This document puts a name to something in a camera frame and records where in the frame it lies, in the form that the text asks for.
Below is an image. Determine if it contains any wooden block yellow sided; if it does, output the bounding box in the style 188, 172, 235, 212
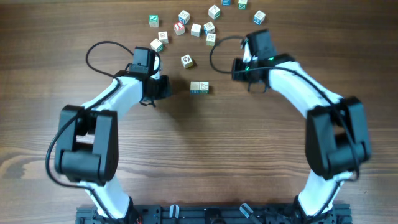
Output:
206, 33, 216, 46

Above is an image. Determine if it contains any blue block far right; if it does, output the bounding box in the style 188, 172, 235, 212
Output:
253, 10, 266, 25

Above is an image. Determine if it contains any green letter N block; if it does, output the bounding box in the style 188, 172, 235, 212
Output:
149, 14, 160, 27

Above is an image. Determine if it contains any blue sided block letter B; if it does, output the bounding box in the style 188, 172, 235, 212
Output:
203, 22, 215, 35

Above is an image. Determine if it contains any wooden block red print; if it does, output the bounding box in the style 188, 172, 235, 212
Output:
158, 31, 169, 44

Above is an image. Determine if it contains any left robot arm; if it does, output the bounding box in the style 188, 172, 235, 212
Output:
45, 47, 171, 223

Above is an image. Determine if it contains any wooden block green side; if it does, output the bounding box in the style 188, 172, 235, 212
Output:
208, 5, 221, 20
150, 39, 164, 53
199, 82, 210, 94

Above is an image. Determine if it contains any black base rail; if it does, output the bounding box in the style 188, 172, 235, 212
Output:
75, 203, 353, 224

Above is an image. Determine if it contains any blue sided block upper left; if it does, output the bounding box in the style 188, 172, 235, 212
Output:
178, 10, 190, 25

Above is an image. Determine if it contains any red letter I block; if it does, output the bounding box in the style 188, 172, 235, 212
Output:
173, 22, 185, 35

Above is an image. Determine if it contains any blue block top edge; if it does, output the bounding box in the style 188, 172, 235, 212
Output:
222, 0, 232, 6

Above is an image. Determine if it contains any wooden block number 9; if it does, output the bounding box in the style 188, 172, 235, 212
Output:
191, 24, 201, 37

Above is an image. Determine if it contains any wooden block number 8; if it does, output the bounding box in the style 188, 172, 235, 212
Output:
190, 82, 200, 95

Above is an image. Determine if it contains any green block top edge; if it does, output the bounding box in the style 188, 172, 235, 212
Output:
238, 0, 248, 10

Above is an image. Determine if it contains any wooden block soccer ball W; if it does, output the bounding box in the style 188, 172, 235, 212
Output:
181, 54, 193, 68

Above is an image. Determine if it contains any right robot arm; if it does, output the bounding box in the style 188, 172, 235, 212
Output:
231, 29, 371, 221

